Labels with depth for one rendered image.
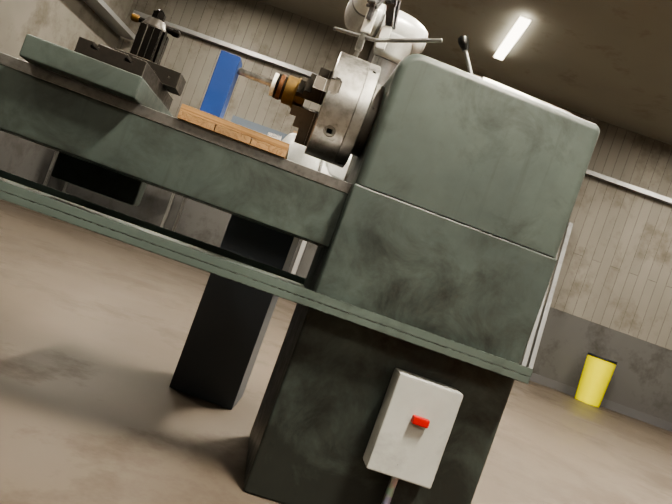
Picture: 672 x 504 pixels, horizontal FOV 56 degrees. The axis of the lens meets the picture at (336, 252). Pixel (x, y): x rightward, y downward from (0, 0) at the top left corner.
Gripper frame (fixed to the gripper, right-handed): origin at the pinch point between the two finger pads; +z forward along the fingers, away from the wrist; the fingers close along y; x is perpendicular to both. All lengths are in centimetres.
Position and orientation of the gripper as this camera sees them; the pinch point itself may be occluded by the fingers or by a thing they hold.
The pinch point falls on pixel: (373, 37)
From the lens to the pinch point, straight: 194.8
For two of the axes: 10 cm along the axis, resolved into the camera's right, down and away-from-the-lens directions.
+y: 3.7, 0.3, 9.3
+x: -8.6, -3.7, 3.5
